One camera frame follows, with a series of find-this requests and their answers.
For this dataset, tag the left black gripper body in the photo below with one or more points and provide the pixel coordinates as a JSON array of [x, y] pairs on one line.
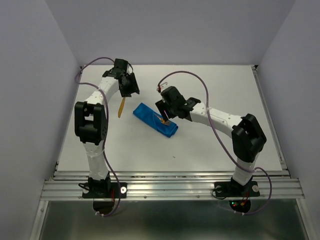
[[130, 86]]

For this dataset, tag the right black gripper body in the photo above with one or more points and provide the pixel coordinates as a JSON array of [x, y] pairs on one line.
[[164, 108]]

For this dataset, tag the gold ornate fork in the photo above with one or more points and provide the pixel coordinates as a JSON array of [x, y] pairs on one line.
[[162, 120]]

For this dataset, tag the gold knife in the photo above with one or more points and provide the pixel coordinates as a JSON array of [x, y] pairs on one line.
[[121, 107]]

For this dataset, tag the blue cloth napkin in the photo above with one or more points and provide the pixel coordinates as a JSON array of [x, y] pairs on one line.
[[154, 120]]

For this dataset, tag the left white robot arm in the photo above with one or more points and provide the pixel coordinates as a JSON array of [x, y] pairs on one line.
[[91, 116]]

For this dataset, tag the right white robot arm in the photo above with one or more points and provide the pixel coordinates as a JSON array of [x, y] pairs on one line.
[[248, 138]]

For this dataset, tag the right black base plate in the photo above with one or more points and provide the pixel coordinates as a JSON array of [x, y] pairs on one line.
[[232, 189]]

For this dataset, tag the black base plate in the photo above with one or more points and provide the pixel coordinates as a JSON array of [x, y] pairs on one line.
[[232, 189], [113, 192]]

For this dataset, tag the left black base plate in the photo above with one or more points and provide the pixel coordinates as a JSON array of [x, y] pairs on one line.
[[113, 192]]

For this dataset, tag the aluminium rail frame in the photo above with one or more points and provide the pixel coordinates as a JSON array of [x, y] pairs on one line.
[[176, 205]]

